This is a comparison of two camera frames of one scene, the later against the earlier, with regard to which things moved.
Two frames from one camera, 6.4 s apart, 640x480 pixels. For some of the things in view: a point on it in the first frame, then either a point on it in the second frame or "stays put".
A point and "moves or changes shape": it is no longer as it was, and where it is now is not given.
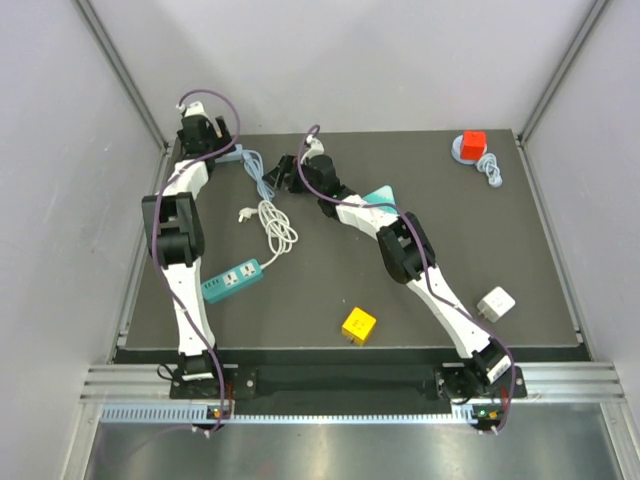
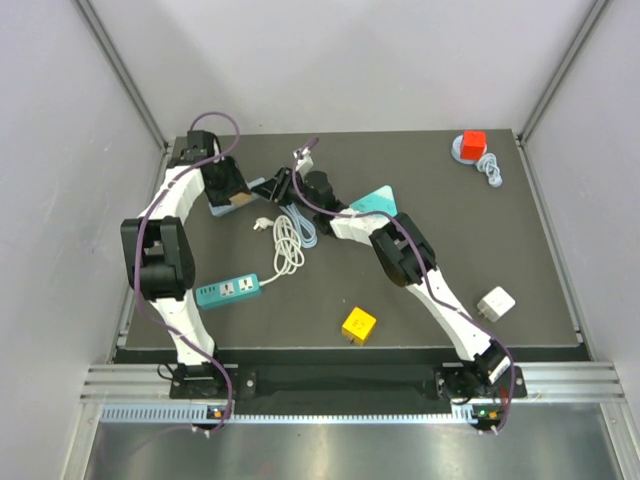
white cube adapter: (495, 305) stays put
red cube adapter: (473, 144) stays put
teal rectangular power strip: (250, 272) moves or changes shape
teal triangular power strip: (384, 194) stays put
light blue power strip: (234, 156) → (221, 210)
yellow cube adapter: (358, 326) stays put
